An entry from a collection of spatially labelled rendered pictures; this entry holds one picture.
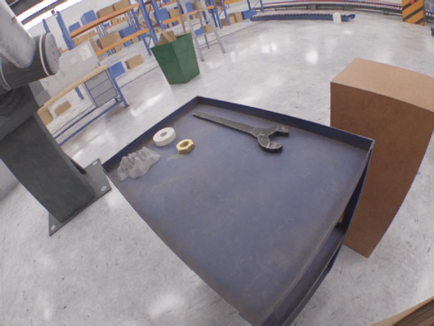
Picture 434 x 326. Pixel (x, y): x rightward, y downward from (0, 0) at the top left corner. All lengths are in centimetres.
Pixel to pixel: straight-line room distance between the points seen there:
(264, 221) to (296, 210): 6
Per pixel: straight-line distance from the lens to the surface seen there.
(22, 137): 214
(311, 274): 75
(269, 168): 50
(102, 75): 411
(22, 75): 106
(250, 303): 36
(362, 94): 74
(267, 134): 57
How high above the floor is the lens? 122
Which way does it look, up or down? 40 degrees down
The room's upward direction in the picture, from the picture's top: 20 degrees counter-clockwise
